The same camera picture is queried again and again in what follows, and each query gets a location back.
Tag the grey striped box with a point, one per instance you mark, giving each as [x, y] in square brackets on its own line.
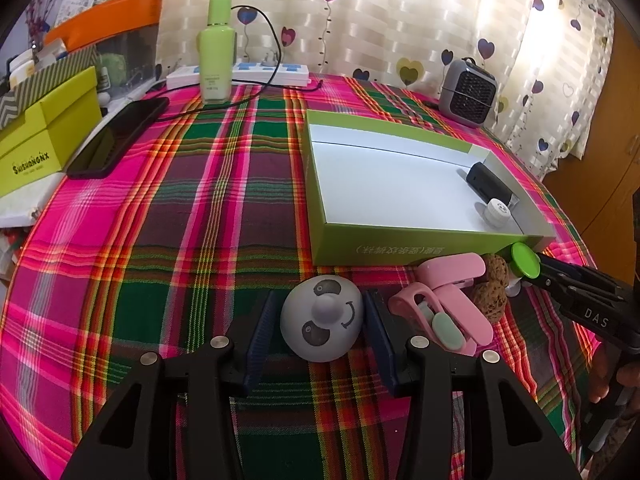
[35, 85]

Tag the green top white knob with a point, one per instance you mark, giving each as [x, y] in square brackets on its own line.
[525, 260]

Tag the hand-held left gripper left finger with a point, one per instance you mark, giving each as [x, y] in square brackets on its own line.
[262, 330]

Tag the clear storage bin orange lid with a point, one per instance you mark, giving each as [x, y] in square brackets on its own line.
[110, 17]

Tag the wooden cabinet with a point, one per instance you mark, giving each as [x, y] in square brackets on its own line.
[607, 160]

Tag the yellow-green cardboard box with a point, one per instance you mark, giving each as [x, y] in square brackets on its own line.
[40, 135]

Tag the small white bottle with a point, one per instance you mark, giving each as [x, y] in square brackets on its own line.
[103, 92]

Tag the small grey heater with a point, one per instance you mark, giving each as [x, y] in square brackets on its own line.
[467, 90]

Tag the pink clip with green pad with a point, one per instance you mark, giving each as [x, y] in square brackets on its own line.
[465, 325]

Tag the light green lotion bottle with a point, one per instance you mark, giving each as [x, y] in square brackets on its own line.
[217, 55]

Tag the small black device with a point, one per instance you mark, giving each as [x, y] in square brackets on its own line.
[487, 182]

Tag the small white round knob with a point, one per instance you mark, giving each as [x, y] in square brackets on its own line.
[497, 211]

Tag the green cardboard box tray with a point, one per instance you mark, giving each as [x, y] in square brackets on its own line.
[400, 195]

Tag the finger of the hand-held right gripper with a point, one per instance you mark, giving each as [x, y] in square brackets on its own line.
[570, 292]
[575, 271]

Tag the person's right hand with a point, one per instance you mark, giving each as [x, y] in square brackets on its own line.
[602, 377]

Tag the cream curtain with hearts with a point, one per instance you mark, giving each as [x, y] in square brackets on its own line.
[400, 25]

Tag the plain pink clip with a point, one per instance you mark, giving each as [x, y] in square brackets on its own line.
[450, 267]

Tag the pink green plaid tablecloth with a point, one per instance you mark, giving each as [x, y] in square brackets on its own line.
[175, 260]

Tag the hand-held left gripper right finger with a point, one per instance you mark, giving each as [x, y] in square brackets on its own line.
[377, 330]

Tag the white panda face knob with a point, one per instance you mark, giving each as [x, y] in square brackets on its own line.
[322, 317]

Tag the brown walnut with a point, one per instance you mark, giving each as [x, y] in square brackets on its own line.
[487, 300]
[497, 266]

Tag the white power strip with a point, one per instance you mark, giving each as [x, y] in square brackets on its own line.
[250, 75]

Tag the black smartphone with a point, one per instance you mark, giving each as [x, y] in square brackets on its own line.
[117, 135]

